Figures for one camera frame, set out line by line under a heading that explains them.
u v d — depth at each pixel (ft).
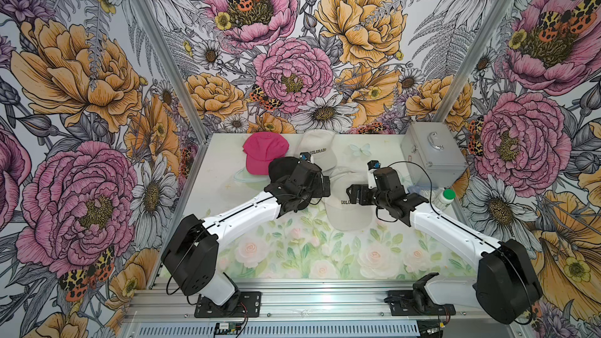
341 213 3.06
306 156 2.46
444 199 2.94
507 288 1.36
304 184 2.14
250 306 2.40
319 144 3.69
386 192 2.14
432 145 3.19
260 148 3.55
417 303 2.20
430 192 3.17
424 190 3.26
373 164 2.54
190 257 1.40
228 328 2.34
